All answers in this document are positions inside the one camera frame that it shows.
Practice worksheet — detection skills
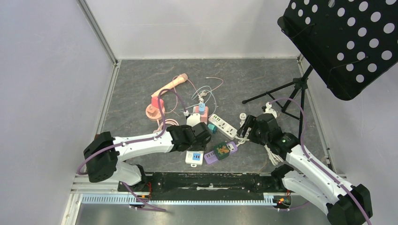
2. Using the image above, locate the thin pink usb cable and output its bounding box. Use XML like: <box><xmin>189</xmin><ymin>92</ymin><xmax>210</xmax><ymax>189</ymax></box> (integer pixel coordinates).
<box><xmin>165</xmin><ymin>76</ymin><xmax>224</xmax><ymax>114</ymax></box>

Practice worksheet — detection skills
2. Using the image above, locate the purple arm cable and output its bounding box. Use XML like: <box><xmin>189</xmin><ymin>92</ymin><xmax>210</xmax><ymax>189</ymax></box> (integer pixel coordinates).
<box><xmin>268</xmin><ymin>97</ymin><xmax>374</xmax><ymax>225</ymax></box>
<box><xmin>76</xmin><ymin>89</ymin><xmax>189</xmax><ymax>212</ymax></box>

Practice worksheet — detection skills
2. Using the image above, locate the blue usb charger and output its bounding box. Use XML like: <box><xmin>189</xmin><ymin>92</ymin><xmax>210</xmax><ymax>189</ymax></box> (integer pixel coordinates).
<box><xmin>198</xmin><ymin>103</ymin><xmax>206</xmax><ymax>114</ymax></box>

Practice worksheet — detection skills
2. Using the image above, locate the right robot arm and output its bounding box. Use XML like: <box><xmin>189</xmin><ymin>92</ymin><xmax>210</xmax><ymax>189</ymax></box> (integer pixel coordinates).
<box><xmin>237</xmin><ymin>113</ymin><xmax>373</xmax><ymax>225</ymax></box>

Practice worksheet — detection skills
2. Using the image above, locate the teal usb charger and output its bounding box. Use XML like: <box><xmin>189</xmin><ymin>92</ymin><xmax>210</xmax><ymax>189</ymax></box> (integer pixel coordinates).
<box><xmin>207</xmin><ymin>123</ymin><xmax>217</xmax><ymax>134</ymax></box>

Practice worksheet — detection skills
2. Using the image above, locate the white usb power strip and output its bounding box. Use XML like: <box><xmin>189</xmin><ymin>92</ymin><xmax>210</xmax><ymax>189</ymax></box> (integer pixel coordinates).
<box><xmin>208</xmin><ymin>114</ymin><xmax>237</xmax><ymax>140</ymax></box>

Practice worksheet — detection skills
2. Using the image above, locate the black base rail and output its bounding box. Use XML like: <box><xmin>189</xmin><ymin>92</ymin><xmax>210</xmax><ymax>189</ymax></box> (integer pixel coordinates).
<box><xmin>117</xmin><ymin>172</ymin><xmax>287</xmax><ymax>201</ymax></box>

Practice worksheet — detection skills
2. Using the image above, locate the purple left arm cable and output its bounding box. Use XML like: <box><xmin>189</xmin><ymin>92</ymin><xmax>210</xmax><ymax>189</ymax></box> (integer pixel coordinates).
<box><xmin>76</xmin><ymin>89</ymin><xmax>189</xmax><ymax>212</ymax></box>

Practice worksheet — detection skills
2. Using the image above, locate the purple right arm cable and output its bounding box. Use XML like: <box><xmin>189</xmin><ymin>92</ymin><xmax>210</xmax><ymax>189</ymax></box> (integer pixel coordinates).
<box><xmin>268</xmin><ymin>97</ymin><xmax>374</xmax><ymax>225</ymax></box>

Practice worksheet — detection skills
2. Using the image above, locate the coral plug adapter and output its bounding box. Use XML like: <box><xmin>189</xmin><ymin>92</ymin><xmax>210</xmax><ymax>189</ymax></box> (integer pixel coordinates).
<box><xmin>151</xmin><ymin>97</ymin><xmax>159</xmax><ymax>108</ymax></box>

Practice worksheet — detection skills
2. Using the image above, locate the white cable plug bundle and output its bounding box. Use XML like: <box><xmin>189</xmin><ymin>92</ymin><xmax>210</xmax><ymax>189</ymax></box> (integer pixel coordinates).
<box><xmin>198</xmin><ymin>90</ymin><xmax>209</xmax><ymax>103</ymax></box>

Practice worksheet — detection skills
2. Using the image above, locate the white power strip cable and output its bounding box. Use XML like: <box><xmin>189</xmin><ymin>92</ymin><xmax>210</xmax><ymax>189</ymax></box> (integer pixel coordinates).
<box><xmin>235</xmin><ymin>112</ymin><xmax>284</xmax><ymax>166</ymax></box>

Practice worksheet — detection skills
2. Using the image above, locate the white multicolour power strip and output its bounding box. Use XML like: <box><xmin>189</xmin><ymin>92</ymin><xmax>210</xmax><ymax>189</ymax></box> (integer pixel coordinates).
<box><xmin>185</xmin><ymin>151</ymin><xmax>204</xmax><ymax>167</ymax></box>

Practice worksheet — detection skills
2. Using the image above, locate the round pink socket hub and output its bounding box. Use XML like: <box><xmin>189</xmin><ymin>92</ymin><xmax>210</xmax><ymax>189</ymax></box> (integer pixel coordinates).
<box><xmin>145</xmin><ymin>104</ymin><xmax>165</xmax><ymax>121</ymax></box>

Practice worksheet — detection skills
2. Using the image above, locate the pink cube socket adapter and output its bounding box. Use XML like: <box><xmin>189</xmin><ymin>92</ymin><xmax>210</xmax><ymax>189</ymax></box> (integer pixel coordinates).
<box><xmin>192</xmin><ymin>105</ymin><xmax>208</xmax><ymax>124</ymax></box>

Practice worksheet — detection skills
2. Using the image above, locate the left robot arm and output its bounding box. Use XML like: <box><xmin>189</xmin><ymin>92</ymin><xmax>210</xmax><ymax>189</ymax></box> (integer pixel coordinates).
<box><xmin>83</xmin><ymin>122</ymin><xmax>211</xmax><ymax>191</ymax></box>

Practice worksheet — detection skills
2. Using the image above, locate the dark green cube adapter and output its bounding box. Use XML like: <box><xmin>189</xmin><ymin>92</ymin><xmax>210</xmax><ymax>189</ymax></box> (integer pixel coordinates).
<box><xmin>214</xmin><ymin>142</ymin><xmax>230</xmax><ymax>160</ymax></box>

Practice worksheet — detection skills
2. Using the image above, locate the mint green usb cable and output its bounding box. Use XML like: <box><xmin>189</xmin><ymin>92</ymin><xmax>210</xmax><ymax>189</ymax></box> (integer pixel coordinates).
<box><xmin>180</xmin><ymin>85</ymin><xmax>218</xmax><ymax>117</ymax></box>

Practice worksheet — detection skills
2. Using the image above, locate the black music stand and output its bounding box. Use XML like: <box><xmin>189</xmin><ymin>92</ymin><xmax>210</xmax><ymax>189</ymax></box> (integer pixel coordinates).
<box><xmin>242</xmin><ymin>0</ymin><xmax>398</xmax><ymax>140</ymax></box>

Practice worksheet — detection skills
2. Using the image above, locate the purple power strip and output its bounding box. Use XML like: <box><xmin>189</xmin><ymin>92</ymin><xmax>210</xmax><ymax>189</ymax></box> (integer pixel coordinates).
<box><xmin>204</xmin><ymin>142</ymin><xmax>238</xmax><ymax>164</ymax></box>

